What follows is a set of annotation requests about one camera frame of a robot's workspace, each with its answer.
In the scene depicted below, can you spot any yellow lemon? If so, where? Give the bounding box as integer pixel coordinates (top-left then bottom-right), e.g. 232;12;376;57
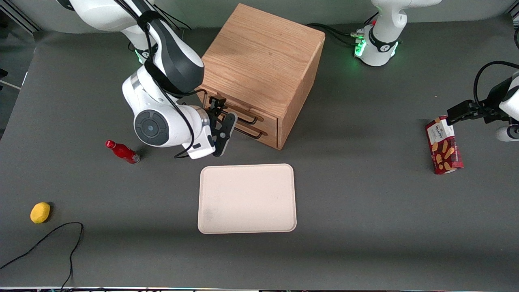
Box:
30;202;51;224

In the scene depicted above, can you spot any red plastic bottle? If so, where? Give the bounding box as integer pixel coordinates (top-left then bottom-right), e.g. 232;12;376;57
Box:
105;140;141;165

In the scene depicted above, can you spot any red tartan shortbread box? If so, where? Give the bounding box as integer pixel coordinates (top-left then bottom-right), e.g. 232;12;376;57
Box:
425;116;464;175

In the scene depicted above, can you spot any thin black table cable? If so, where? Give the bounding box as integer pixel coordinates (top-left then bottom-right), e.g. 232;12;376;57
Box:
0;222;84;291

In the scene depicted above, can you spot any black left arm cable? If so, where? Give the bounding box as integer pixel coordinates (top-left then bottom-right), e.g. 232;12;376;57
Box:
474;60;519;108

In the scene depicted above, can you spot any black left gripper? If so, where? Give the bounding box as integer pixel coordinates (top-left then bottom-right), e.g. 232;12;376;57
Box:
447;77;513;125

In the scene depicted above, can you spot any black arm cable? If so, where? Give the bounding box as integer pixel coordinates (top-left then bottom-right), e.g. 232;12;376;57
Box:
474;60;519;108
116;0;208;159

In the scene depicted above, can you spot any black metal drawer handle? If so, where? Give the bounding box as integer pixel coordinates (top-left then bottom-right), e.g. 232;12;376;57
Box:
234;126;263;140
232;106;259;125

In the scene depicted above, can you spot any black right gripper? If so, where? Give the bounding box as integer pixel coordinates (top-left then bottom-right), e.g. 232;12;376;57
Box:
205;97;238;157

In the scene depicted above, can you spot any oak wooden drawer cabinet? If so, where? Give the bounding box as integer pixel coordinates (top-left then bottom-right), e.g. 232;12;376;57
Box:
196;3;326;151

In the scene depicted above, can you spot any aluminium frame rail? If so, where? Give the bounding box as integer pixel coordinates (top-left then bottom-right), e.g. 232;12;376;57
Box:
7;3;42;34

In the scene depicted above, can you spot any black base cable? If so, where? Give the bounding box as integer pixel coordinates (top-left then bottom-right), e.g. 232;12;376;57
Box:
161;7;193;31
307;23;362;46

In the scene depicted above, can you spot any cream plastic tray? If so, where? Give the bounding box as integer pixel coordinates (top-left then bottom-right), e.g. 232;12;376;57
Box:
197;163;297;234

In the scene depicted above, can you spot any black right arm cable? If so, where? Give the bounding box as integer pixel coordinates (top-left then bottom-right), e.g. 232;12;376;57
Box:
116;0;208;159

